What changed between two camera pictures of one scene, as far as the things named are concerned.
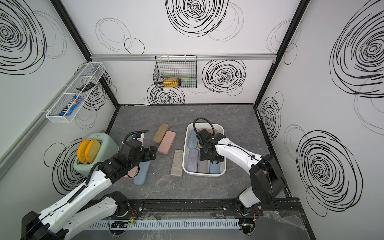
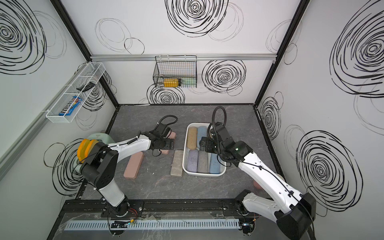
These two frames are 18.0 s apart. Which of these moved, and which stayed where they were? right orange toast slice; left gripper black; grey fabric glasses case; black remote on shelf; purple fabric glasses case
Moved: left gripper black
Stayed: black remote on shelf; grey fabric glasses case; purple fabric glasses case; right orange toast slice
